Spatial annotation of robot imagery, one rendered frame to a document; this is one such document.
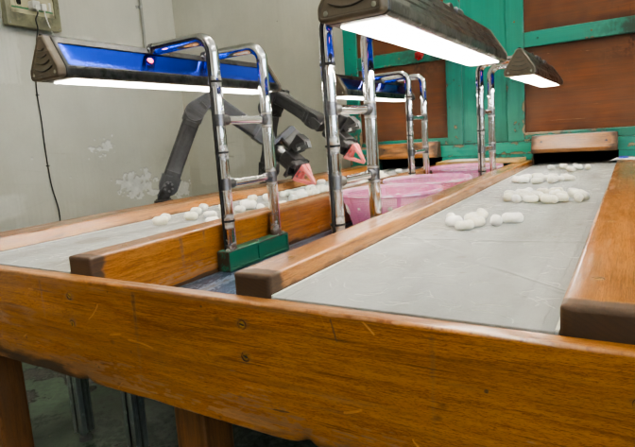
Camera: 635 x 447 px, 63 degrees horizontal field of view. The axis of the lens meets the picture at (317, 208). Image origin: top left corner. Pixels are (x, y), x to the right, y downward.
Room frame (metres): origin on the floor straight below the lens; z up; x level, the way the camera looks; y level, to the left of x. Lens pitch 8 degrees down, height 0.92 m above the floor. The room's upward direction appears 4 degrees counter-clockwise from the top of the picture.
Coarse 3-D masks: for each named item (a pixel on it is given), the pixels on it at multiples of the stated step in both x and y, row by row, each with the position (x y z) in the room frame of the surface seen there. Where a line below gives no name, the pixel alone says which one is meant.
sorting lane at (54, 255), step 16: (320, 192) 1.66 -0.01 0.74; (208, 208) 1.45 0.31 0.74; (256, 208) 1.37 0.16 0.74; (128, 224) 1.23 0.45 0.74; (144, 224) 1.22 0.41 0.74; (176, 224) 1.19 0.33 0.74; (192, 224) 1.17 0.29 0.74; (64, 240) 1.07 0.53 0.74; (80, 240) 1.06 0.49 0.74; (96, 240) 1.04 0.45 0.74; (112, 240) 1.03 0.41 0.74; (128, 240) 1.02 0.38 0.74; (0, 256) 0.94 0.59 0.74; (16, 256) 0.93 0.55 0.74; (32, 256) 0.92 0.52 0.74; (48, 256) 0.91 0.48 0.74; (64, 256) 0.90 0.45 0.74; (64, 272) 0.78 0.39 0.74
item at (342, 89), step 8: (336, 80) 1.69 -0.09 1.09; (344, 80) 1.72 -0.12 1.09; (352, 80) 1.78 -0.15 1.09; (360, 80) 1.83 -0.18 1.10; (376, 80) 1.95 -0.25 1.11; (336, 88) 1.69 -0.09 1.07; (344, 88) 1.68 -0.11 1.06; (352, 88) 1.74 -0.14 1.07; (360, 88) 1.79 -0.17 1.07; (376, 88) 1.91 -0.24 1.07; (384, 88) 1.97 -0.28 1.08; (392, 88) 2.05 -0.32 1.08; (400, 88) 2.12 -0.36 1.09; (336, 96) 1.71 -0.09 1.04; (360, 96) 1.79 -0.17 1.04; (376, 96) 1.88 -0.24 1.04; (384, 96) 1.93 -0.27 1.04; (392, 96) 2.00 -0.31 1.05; (400, 96) 2.06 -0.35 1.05
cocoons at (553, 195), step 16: (528, 176) 1.59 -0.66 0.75; (544, 176) 1.52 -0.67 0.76; (560, 176) 1.48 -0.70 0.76; (512, 192) 1.22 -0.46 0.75; (528, 192) 1.23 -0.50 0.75; (544, 192) 1.22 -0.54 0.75; (560, 192) 1.15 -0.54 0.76; (576, 192) 1.16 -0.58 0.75; (480, 208) 1.00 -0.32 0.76; (448, 224) 0.92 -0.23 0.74; (464, 224) 0.87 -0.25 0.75; (480, 224) 0.89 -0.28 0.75; (496, 224) 0.89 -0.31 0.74
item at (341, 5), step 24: (336, 0) 0.59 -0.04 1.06; (360, 0) 0.57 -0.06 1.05; (384, 0) 0.56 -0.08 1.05; (408, 0) 0.64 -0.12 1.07; (432, 0) 0.77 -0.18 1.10; (336, 24) 0.61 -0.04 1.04; (408, 24) 0.63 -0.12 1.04; (432, 24) 0.69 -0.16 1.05; (456, 24) 0.82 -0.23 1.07; (480, 24) 1.04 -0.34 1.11; (408, 48) 0.82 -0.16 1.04; (480, 48) 0.90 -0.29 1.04
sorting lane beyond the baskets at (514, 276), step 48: (480, 192) 1.37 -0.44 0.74; (384, 240) 0.84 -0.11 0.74; (432, 240) 0.82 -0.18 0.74; (480, 240) 0.79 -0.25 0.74; (528, 240) 0.77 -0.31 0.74; (576, 240) 0.75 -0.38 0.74; (288, 288) 0.60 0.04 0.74; (336, 288) 0.59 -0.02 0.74; (384, 288) 0.57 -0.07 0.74; (432, 288) 0.56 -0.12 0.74; (480, 288) 0.55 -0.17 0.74; (528, 288) 0.54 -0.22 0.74
